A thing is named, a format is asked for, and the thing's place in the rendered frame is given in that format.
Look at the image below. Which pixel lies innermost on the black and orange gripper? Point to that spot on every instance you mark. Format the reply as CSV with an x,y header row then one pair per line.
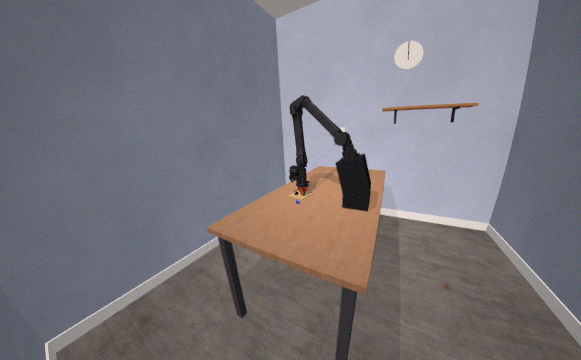
x,y
303,185

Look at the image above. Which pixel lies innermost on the tan square mat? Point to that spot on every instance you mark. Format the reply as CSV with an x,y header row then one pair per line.
x,y
299,196

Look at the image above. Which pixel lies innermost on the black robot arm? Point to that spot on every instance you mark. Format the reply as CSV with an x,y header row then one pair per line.
x,y
340,138

